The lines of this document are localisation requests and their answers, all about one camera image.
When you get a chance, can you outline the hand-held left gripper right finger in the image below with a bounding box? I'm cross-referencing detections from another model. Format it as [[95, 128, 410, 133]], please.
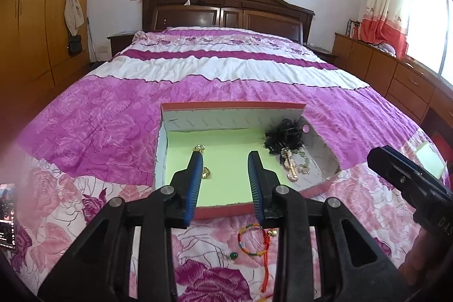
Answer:
[[247, 151, 413, 302]]

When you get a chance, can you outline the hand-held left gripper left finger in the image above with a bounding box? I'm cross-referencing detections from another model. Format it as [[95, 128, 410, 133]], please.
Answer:
[[37, 150, 205, 302]]

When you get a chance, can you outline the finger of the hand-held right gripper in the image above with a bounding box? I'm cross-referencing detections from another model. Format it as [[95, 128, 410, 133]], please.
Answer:
[[367, 147, 443, 209], [384, 145, 450, 191]]

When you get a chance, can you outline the pink flower gold hair clip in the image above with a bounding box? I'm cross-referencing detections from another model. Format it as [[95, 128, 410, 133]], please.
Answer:
[[281, 149, 300, 181]]

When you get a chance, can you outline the pale bead bracelet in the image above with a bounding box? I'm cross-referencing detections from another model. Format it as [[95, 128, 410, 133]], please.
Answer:
[[296, 151, 313, 176]]

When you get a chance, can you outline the black feather hair accessory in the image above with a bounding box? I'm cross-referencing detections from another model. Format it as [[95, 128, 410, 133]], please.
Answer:
[[264, 119, 305, 157]]

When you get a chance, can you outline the pink cardboard box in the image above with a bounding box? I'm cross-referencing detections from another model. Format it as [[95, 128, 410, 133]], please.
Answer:
[[154, 102, 342, 220]]

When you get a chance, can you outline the person's right hand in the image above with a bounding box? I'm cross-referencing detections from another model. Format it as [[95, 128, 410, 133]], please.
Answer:
[[401, 229, 438, 286]]

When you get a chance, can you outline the green paper sheet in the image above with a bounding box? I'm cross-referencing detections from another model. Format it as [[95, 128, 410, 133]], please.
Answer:
[[407, 136, 447, 183]]

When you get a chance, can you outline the green paper liner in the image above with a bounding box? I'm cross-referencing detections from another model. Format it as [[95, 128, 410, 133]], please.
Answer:
[[157, 128, 301, 209]]

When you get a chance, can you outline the wooden low cabinet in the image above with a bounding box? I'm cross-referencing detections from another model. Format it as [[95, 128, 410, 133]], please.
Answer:
[[333, 33, 453, 156]]

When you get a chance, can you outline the floral purple pink bedspread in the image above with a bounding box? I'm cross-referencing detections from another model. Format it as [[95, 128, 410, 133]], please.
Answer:
[[0, 27, 453, 302]]

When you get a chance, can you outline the grey white cloth bundle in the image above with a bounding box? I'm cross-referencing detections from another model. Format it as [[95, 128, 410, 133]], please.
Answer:
[[378, 42, 398, 57]]

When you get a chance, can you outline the dark wooden nightstand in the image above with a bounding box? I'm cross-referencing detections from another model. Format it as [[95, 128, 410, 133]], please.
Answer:
[[306, 44, 339, 66], [107, 31, 137, 57]]

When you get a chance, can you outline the window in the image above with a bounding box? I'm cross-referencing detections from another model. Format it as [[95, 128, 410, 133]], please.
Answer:
[[403, 0, 453, 91]]

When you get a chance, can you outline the row of books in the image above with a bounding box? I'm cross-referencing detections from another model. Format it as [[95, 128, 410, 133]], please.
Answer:
[[346, 19, 362, 39]]

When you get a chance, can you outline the white and red curtain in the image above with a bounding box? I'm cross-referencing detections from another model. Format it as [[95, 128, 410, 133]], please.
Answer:
[[359, 0, 411, 59]]

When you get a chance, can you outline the dark wooden headboard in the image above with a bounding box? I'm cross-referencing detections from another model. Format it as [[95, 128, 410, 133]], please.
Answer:
[[140, 0, 316, 45]]

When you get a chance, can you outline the black hanging bag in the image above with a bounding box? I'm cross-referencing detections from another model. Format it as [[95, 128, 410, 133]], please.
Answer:
[[67, 35, 83, 57]]

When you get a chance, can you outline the smartphone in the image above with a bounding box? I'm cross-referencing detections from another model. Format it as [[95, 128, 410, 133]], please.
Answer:
[[0, 183, 18, 252]]

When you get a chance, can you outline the beige cloth bag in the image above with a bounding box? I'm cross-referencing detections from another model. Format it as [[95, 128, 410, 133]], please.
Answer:
[[64, 0, 85, 36]]

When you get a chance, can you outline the wooden wardrobe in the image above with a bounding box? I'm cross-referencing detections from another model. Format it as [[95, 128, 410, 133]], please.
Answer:
[[0, 0, 99, 120]]

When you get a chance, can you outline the rainbow string bracelet red cord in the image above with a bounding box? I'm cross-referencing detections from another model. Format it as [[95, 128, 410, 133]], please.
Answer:
[[237, 224, 276, 296]]

